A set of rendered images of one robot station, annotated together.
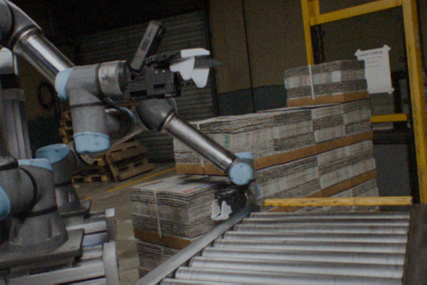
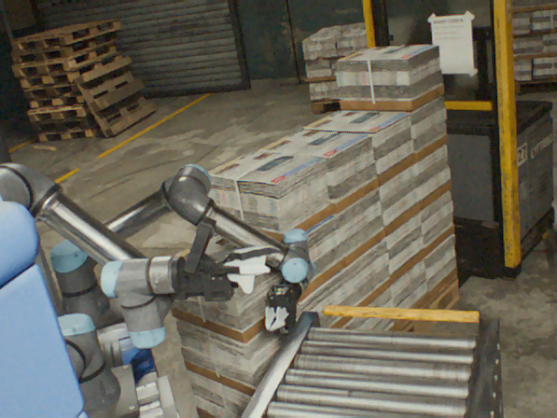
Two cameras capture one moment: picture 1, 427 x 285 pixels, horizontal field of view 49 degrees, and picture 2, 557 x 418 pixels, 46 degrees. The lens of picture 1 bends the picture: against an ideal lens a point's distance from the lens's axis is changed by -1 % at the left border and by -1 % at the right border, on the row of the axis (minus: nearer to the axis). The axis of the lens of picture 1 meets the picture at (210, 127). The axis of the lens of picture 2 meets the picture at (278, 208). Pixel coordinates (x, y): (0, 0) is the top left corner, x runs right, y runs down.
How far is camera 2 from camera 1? 67 cm
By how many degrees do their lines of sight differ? 18
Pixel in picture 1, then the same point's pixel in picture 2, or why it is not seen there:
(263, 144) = (314, 197)
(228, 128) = (273, 191)
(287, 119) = (343, 159)
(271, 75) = not seen: outside the picture
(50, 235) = (104, 395)
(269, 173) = (324, 229)
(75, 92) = (126, 295)
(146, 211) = not seen: hidden behind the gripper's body
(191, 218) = (241, 310)
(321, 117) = (383, 140)
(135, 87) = (191, 289)
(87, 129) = (143, 328)
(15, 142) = not seen: hidden behind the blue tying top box
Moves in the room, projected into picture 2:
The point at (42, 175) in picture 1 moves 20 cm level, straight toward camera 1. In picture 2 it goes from (87, 341) to (104, 382)
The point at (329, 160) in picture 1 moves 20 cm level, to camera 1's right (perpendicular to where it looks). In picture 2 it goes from (394, 188) to (440, 180)
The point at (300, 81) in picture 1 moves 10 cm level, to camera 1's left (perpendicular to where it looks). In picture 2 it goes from (356, 77) to (335, 81)
